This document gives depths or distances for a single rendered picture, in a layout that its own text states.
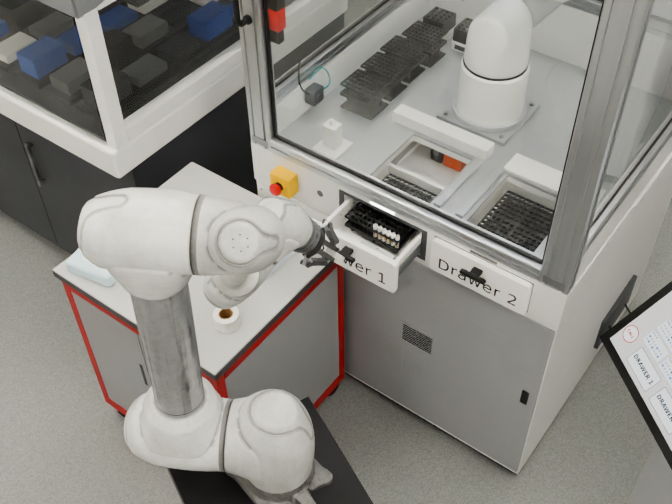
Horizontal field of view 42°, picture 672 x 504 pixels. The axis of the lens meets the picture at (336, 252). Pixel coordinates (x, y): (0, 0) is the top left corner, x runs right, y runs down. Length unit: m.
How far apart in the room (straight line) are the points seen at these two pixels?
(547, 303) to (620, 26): 0.80
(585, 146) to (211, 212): 0.88
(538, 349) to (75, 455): 1.59
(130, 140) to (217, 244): 1.43
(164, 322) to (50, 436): 1.69
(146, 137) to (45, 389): 1.05
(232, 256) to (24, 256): 2.51
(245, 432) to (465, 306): 0.87
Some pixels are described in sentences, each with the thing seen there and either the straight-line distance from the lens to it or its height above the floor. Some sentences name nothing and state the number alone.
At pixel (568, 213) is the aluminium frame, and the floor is 1.20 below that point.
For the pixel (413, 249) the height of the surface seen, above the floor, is 0.88.
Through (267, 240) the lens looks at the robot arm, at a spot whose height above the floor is 1.62.
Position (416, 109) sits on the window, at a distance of 2.12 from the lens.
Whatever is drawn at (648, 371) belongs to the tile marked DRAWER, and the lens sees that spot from 2.03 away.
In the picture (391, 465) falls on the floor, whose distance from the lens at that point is 2.96.
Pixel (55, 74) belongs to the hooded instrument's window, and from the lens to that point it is 2.71.
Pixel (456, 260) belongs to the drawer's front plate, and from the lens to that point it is 2.30.
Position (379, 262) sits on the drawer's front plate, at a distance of 2.27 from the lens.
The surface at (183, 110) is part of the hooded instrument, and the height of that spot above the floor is 0.88.
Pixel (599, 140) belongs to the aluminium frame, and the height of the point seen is 1.42.
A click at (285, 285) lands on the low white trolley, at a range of 2.42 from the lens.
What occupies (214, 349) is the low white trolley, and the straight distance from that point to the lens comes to 2.30.
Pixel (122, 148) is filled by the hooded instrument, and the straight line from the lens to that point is 2.71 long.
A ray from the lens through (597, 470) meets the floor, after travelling 3.06.
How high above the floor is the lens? 2.57
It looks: 46 degrees down
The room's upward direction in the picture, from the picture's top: 1 degrees counter-clockwise
